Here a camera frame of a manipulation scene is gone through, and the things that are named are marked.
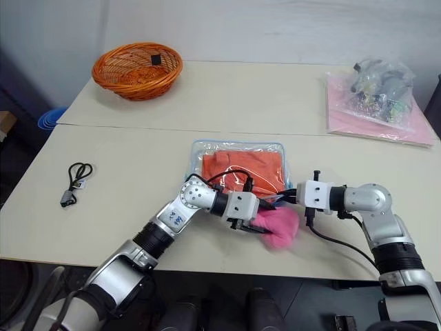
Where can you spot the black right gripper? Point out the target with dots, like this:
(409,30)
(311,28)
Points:
(292,196)

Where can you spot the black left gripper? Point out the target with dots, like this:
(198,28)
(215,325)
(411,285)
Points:
(239,224)

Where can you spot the pink fluffy cloth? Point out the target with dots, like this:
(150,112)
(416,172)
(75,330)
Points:
(280,224)

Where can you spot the clear plastic pouch blue trim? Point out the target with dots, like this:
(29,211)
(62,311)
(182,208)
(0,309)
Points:
(196,162)

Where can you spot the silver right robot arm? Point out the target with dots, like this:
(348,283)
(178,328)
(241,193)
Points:
(370,200)

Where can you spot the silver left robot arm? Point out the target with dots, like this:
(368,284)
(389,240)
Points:
(193,198)

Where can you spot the orange cloth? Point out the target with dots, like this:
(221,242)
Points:
(237,165)

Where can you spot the dark rounded shape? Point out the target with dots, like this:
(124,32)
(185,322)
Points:
(181,313)
(263,310)

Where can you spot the pink board stack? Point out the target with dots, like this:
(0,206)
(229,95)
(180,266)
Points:
(348,117)

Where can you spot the clear bag of parts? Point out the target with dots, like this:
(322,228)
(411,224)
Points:
(382,89)

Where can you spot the black chair back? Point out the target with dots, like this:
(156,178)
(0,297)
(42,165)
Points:
(435,94)

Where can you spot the orange wicker basket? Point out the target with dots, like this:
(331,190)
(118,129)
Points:
(138,81)

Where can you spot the small black square block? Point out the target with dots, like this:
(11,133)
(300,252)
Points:
(156,59)

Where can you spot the blue stacked plastic stools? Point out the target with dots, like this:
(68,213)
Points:
(51,119)

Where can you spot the brown cardboard box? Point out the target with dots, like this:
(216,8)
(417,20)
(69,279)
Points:
(6,124)

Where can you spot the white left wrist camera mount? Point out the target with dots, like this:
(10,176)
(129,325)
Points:
(243,205)

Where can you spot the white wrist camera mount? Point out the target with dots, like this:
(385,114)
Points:
(243,205)
(315,194)

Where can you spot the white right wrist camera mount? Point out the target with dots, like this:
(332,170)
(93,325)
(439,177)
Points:
(315,194)

